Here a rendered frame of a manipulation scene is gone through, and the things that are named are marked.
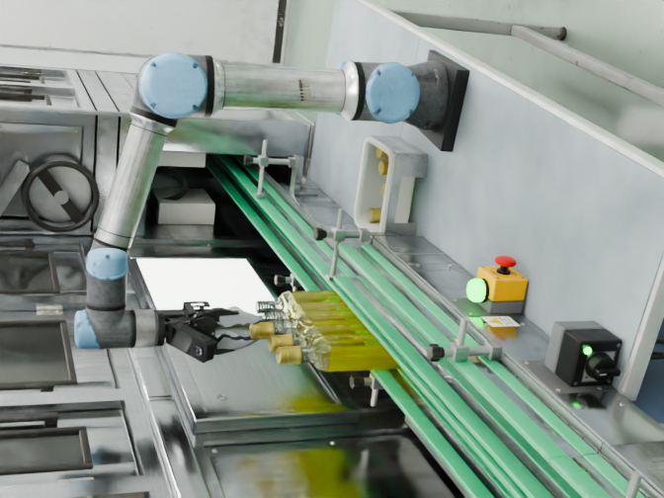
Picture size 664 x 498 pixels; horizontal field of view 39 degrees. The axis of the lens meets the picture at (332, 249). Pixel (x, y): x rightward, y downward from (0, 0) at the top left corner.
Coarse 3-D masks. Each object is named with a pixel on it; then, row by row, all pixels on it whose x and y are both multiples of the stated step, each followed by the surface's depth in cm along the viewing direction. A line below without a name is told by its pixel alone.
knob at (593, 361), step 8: (600, 352) 145; (592, 360) 144; (600, 360) 144; (608, 360) 144; (592, 368) 144; (600, 368) 144; (608, 368) 144; (616, 368) 144; (592, 376) 145; (600, 376) 143; (608, 376) 145
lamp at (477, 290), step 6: (468, 282) 173; (474, 282) 172; (480, 282) 172; (486, 282) 172; (468, 288) 173; (474, 288) 171; (480, 288) 171; (486, 288) 171; (468, 294) 173; (474, 294) 171; (480, 294) 171; (486, 294) 171; (474, 300) 172; (480, 300) 172
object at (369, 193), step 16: (368, 144) 224; (368, 160) 225; (384, 160) 226; (368, 176) 227; (384, 176) 228; (368, 192) 228; (384, 192) 212; (368, 208) 230; (384, 208) 213; (368, 224) 226; (384, 224) 215
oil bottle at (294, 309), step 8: (296, 304) 199; (304, 304) 199; (312, 304) 200; (320, 304) 200; (328, 304) 201; (336, 304) 202; (344, 304) 202; (288, 312) 197; (296, 312) 196; (288, 320) 197
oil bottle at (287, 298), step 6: (282, 294) 204; (288, 294) 203; (294, 294) 203; (300, 294) 204; (306, 294) 204; (312, 294) 205; (318, 294) 205; (324, 294) 206; (330, 294) 206; (336, 294) 206; (282, 300) 202; (288, 300) 201; (294, 300) 201; (300, 300) 201; (306, 300) 202; (312, 300) 202; (318, 300) 203; (324, 300) 203; (330, 300) 204; (336, 300) 204; (342, 300) 205; (282, 306) 202; (288, 306) 201
